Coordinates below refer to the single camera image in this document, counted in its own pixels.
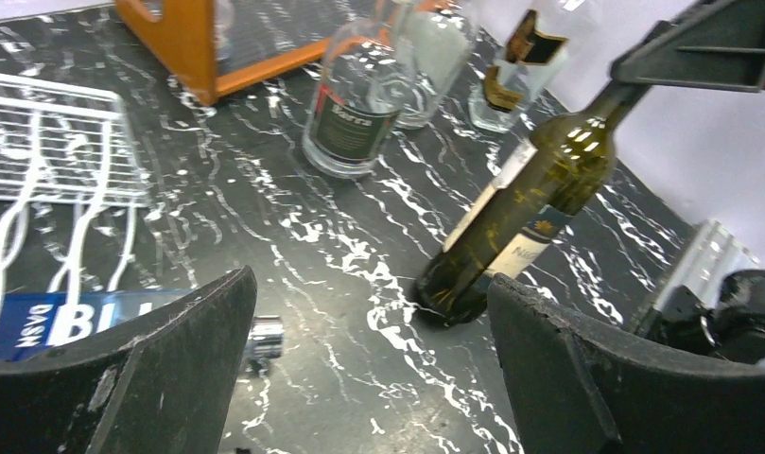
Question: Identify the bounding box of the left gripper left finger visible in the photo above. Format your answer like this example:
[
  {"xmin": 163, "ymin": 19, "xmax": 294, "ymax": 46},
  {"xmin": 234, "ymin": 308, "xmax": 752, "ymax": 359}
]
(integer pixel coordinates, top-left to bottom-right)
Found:
[{"xmin": 0, "ymin": 267, "xmax": 257, "ymax": 453}]

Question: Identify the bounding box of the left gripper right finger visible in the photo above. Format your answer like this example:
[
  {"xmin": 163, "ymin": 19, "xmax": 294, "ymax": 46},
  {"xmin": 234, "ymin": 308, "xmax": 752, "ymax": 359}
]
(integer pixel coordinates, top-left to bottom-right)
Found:
[{"xmin": 488, "ymin": 274, "xmax": 765, "ymax": 453}]

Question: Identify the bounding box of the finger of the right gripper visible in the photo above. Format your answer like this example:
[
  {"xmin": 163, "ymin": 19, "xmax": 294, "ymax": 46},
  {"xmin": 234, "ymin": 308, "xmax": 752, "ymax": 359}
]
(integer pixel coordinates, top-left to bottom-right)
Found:
[{"xmin": 610, "ymin": 0, "xmax": 765, "ymax": 93}]

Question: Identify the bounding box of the blue square bottle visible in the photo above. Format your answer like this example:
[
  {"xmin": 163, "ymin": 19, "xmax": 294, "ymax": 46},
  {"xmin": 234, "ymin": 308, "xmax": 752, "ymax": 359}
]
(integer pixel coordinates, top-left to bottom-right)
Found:
[{"xmin": 0, "ymin": 288, "xmax": 287, "ymax": 371}]

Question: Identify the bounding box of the dark wine bottle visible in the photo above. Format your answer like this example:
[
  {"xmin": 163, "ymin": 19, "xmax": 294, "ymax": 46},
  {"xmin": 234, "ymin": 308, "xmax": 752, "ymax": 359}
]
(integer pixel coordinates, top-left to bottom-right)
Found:
[{"xmin": 415, "ymin": 80, "xmax": 650, "ymax": 325}]

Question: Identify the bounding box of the grey bottle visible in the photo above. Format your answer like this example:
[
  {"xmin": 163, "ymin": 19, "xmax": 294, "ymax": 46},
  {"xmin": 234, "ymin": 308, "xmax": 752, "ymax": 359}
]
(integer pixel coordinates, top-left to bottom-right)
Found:
[{"xmin": 468, "ymin": 0, "xmax": 604, "ymax": 133}]

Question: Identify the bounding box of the clear round white-capped bottle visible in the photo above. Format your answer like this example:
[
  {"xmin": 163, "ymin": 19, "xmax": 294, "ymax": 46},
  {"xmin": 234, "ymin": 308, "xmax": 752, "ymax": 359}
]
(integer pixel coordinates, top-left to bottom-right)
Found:
[{"xmin": 302, "ymin": 1, "xmax": 417, "ymax": 179}]

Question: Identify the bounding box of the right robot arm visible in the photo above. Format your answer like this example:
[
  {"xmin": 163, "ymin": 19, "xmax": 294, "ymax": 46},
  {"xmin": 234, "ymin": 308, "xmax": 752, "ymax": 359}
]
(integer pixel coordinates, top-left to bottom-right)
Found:
[{"xmin": 610, "ymin": 0, "xmax": 765, "ymax": 365}]

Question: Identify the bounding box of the orange wooden shelf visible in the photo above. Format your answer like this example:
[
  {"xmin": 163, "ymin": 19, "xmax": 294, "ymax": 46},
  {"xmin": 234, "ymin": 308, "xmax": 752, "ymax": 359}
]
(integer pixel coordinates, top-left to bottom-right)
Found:
[{"xmin": 113, "ymin": 0, "xmax": 459, "ymax": 108}]

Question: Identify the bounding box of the white wire wine rack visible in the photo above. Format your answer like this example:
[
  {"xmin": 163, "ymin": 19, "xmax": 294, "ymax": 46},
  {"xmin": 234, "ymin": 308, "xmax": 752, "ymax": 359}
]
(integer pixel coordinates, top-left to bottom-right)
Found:
[{"xmin": 0, "ymin": 73, "xmax": 149, "ymax": 321}]

